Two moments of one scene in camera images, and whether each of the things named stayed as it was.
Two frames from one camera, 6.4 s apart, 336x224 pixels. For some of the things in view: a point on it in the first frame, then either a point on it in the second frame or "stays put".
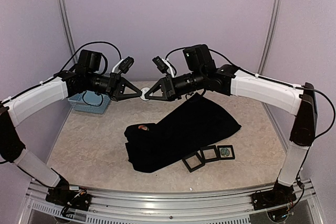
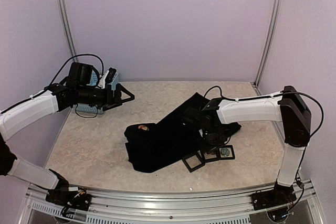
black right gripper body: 174,92 → 213,139
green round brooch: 224,152 stays put
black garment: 197,121 stays put
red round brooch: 143,127 stays put
